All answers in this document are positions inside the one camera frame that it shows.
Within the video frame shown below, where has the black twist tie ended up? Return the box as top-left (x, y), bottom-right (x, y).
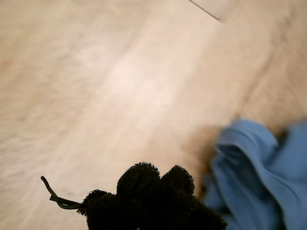
top-left (40, 175), bottom-right (83, 210)

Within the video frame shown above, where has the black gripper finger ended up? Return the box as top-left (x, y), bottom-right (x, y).
top-left (76, 162), bottom-right (162, 230)
top-left (153, 164), bottom-right (228, 230)

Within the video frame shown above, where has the blue printed T-shirt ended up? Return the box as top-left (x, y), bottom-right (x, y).
top-left (202, 119), bottom-right (307, 230)

